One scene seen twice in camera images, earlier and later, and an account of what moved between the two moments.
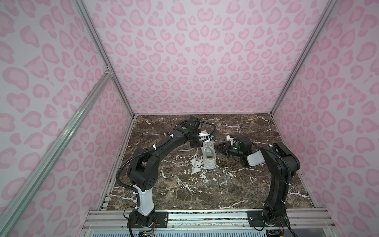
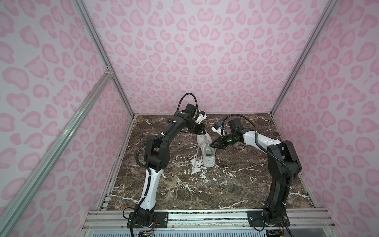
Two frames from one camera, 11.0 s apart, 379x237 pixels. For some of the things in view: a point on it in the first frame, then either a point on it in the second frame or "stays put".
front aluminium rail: x=308 y=219 stays put
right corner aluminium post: x=305 y=54 stays put
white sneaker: x=209 y=154 stays put
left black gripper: x=197 y=144 → x=201 y=126
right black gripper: x=221 y=146 → x=221 y=143
